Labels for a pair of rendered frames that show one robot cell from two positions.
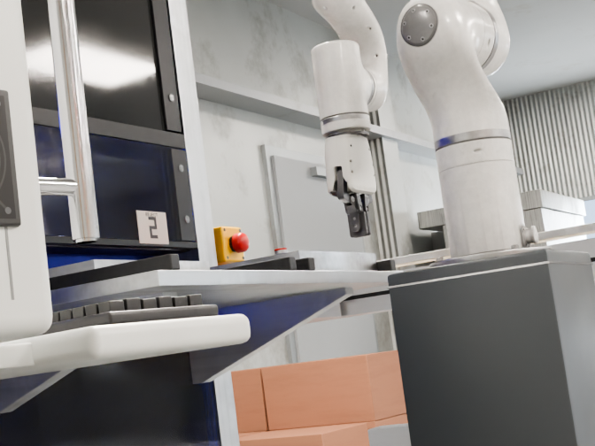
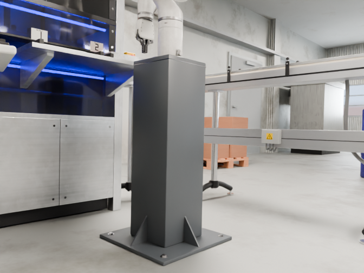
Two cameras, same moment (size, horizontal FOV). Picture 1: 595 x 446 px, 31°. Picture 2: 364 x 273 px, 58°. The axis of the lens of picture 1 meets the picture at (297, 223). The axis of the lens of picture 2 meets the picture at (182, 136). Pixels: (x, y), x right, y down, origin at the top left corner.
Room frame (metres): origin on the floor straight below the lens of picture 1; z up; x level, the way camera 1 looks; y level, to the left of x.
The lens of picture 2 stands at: (0.16, -0.78, 0.54)
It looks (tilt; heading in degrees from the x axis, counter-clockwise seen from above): 1 degrees down; 16
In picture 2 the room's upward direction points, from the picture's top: 1 degrees clockwise
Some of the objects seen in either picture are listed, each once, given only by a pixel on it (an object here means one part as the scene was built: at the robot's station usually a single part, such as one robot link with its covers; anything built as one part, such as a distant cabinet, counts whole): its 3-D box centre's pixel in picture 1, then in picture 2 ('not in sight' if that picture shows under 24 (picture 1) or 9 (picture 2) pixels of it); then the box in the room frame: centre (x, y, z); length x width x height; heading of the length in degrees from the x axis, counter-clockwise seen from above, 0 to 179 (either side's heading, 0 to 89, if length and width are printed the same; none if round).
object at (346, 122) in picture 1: (346, 127); (145, 17); (1.81, -0.10, 1.13); 0.09 x 0.08 x 0.03; 150
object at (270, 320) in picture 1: (269, 337); (123, 83); (1.92, 0.08, 0.80); 0.34 x 0.03 x 0.13; 60
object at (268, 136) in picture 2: not in sight; (271, 136); (2.37, -0.77, 0.50); 0.12 x 0.05 x 0.09; 60
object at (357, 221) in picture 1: (353, 216); (142, 46); (1.79, -0.09, 0.97); 0.03 x 0.03 x 0.07; 60
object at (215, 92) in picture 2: not in sight; (214, 139); (2.69, -0.34, 0.46); 0.09 x 0.09 x 0.77; 60
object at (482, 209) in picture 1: (482, 203); (170, 42); (1.67, -0.29, 0.95); 0.19 x 0.19 x 0.18
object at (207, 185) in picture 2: not in sight; (213, 189); (2.69, -0.34, 0.07); 0.50 x 0.08 x 0.14; 150
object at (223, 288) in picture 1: (175, 299); (83, 64); (1.71, 0.21, 0.87); 0.70 x 0.48 x 0.02; 150
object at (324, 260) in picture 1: (254, 277); (115, 63); (1.84, 0.09, 0.90); 0.34 x 0.26 x 0.04; 60
